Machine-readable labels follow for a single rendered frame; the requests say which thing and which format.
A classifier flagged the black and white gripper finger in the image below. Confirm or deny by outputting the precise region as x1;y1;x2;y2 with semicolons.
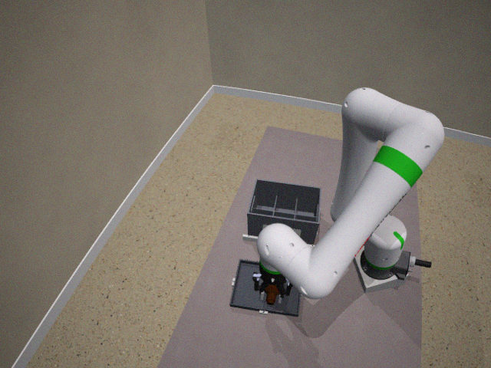
276;279;293;303
252;272;269;301

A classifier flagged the brown bottle with green label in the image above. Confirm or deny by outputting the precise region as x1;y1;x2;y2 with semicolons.
264;285;279;305

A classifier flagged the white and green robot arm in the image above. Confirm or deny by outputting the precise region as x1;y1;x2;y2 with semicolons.
256;87;444;299

